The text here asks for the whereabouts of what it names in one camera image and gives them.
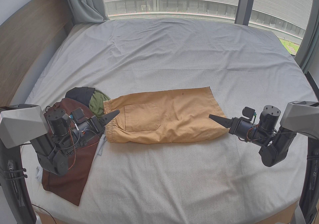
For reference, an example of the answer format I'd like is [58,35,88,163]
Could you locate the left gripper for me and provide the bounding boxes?
[74,115,108,141]

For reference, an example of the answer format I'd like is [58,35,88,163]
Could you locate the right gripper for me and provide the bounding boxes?
[228,117,258,142]

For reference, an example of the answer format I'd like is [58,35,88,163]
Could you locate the tan shorts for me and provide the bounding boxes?
[103,86,226,144]

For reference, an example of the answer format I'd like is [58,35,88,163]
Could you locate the bed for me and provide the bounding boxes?
[0,0,317,224]

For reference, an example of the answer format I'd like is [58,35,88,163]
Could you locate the green garment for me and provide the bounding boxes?
[88,89,112,117]

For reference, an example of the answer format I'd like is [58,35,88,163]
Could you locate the black garment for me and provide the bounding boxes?
[65,87,96,107]

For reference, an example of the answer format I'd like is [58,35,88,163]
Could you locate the brown shorts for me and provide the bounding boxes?
[41,97,104,206]

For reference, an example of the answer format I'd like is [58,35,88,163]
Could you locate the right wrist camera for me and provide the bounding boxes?
[242,107,257,121]

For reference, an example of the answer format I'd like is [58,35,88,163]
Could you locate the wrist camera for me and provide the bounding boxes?
[70,108,87,125]
[242,107,257,121]

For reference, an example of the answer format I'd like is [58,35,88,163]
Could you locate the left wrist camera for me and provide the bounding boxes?
[70,108,87,125]

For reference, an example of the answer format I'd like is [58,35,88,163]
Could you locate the black cable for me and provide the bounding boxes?
[31,204,55,224]

